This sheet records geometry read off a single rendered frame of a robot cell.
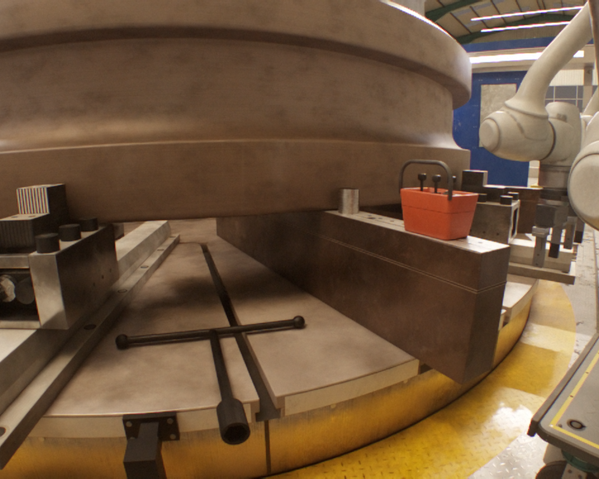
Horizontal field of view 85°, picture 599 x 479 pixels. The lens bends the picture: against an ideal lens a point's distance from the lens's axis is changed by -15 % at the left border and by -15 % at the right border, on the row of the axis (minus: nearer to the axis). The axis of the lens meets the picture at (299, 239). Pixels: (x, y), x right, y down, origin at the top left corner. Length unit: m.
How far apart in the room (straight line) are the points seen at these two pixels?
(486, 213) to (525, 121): 1.28
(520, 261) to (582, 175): 1.60
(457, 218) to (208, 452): 0.93
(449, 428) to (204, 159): 1.26
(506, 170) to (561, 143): 5.36
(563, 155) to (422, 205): 0.39
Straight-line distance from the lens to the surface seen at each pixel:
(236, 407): 0.92
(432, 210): 1.07
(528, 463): 1.42
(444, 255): 1.05
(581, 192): 0.67
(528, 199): 3.41
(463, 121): 6.54
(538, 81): 0.92
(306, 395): 1.05
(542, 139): 0.94
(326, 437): 1.22
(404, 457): 1.32
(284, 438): 1.16
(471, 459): 1.37
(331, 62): 1.70
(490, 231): 2.14
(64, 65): 1.63
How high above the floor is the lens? 0.91
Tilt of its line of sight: 13 degrees down
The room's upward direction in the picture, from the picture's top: straight up
